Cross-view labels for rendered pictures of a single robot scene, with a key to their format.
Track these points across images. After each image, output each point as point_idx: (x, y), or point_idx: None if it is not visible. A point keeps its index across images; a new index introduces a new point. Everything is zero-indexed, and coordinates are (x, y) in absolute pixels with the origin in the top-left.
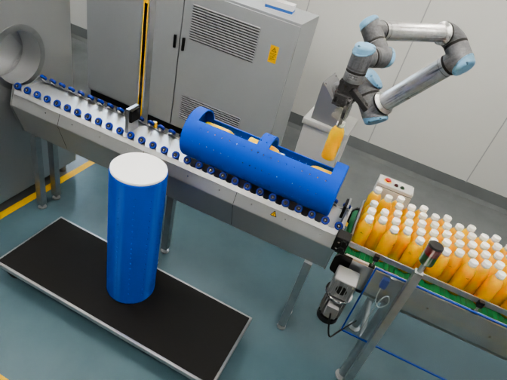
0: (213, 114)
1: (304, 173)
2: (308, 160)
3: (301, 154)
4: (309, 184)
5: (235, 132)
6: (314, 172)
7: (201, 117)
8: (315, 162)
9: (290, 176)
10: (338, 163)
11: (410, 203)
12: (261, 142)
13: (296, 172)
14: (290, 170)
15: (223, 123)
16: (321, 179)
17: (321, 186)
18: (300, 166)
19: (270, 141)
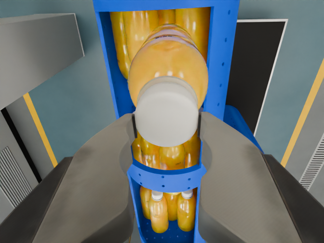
0: (143, 239)
1: (222, 76)
2: (113, 83)
3: (6, 91)
4: (232, 48)
5: (135, 199)
6: (218, 57)
7: (155, 239)
8: (109, 67)
9: (226, 95)
10: (147, 4)
11: None
12: (193, 184)
13: (222, 91)
14: (222, 105)
15: (137, 218)
16: (227, 26)
17: (236, 17)
18: (214, 95)
19: (182, 177)
